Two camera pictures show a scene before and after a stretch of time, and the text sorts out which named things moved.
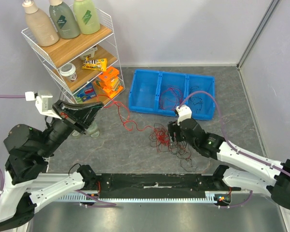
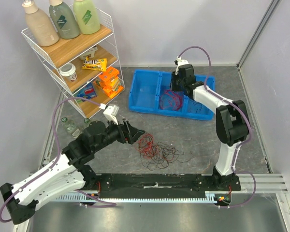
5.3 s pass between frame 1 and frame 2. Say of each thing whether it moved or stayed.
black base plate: stayed
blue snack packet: stayed
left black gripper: moved
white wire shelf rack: stayed
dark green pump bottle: stayed
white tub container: stayed
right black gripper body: moved
